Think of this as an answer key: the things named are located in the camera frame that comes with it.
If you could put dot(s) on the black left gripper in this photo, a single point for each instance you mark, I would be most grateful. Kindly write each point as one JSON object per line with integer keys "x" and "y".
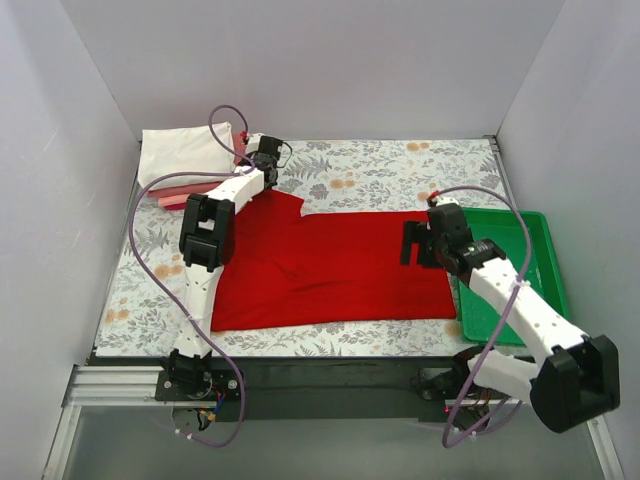
{"x": 271, "y": 175}

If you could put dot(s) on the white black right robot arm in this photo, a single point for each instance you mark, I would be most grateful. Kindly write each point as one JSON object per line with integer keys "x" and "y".
{"x": 572, "y": 376}

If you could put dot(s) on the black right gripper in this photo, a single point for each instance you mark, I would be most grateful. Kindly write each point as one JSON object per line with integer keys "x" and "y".
{"x": 417, "y": 245}

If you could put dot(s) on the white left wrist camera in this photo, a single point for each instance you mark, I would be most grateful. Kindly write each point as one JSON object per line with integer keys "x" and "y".
{"x": 249, "y": 143}

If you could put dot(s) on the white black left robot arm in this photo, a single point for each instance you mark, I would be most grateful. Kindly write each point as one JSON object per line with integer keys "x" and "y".
{"x": 207, "y": 242}

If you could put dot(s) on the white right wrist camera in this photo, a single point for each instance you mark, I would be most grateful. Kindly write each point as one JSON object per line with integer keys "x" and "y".
{"x": 437, "y": 199}

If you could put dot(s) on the folded white t shirt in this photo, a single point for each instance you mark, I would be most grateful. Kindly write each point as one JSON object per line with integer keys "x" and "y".
{"x": 171, "y": 151}

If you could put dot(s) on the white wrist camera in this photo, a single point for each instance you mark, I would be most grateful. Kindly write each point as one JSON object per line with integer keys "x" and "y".
{"x": 437, "y": 199}
{"x": 249, "y": 143}

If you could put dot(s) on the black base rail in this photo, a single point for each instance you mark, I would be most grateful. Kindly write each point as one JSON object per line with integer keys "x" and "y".
{"x": 305, "y": 388}

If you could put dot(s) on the aluminium frame rail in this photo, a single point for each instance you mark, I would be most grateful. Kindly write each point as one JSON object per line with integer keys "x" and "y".
{"x": 110, "y": 425}

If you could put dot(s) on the floral patterned table cloth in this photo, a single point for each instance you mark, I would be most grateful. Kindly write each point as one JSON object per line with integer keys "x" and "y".
{"x": 142, "y": 320}

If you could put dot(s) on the red t shirt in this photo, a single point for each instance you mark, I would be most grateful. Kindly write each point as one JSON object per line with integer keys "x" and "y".
{"x": 290, "y": 269}

